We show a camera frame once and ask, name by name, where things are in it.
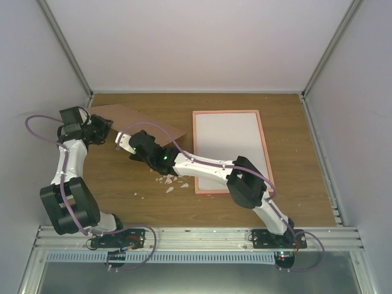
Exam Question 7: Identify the brown cardboard backing sheet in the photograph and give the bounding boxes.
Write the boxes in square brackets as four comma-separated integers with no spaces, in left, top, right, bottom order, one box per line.
[89,104,186,146]

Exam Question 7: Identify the dark landscape photo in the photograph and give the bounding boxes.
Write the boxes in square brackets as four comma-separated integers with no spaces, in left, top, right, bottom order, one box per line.
[194,111,271,192]

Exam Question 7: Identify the pink wooden picture frame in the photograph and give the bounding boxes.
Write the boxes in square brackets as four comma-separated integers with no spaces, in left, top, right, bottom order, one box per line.
[191,109,275,196]

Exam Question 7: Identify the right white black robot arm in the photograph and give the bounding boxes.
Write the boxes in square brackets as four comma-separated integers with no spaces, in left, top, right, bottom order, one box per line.
[118,130,295,248]

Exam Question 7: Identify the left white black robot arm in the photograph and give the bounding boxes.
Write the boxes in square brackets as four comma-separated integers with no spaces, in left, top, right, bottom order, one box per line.
[40,107,126,247]

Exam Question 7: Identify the white paint flake cluster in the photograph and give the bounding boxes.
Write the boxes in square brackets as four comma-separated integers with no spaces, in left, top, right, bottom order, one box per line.
[127,167,200,200]

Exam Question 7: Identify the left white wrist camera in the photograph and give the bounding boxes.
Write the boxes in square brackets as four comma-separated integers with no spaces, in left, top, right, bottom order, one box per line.
[77,107,90,126]

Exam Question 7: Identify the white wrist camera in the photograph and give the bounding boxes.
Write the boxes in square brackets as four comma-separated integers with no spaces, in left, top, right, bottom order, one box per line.
[115,132,135,154]
[77,107,90,126]

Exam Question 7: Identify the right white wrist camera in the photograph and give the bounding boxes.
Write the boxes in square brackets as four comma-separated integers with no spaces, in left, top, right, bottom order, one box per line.
[115,132,135,154]

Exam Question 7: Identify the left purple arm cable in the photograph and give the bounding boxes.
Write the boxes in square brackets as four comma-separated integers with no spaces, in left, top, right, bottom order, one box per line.
[24,114,158,271]

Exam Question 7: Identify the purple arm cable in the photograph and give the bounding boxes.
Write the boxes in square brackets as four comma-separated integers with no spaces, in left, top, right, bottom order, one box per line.
[24,114,158,271]
[118,121,325,273]

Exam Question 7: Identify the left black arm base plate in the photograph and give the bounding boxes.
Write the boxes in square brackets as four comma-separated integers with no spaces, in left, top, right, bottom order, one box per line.
[88,228,146,250]

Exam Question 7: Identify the aluminium front rail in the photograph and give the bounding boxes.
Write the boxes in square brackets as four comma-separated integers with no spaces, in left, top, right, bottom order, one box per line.
[33,226,364,252]

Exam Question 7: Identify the grey slotted cable duct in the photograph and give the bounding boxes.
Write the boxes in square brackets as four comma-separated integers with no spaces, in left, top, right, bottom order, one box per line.
[47,251,275,265]

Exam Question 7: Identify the left aluminium corner post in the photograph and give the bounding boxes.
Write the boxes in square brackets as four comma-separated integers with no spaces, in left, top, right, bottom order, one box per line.
[36,0,94,99]

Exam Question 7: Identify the aluminium corner post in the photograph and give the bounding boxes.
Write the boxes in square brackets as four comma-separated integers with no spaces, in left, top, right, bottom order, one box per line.
[36,0,94,99]
[301,0,363,98]

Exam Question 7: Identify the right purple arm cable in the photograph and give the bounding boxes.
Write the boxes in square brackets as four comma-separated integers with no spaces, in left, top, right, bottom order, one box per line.
[118,121,325,273]

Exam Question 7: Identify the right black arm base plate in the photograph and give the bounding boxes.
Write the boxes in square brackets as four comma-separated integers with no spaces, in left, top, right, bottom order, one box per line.
[250,229,307,249]

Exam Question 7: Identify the right aluminium corner post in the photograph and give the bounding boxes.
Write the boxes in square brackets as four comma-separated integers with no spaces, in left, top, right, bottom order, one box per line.
[301,0,363,98]

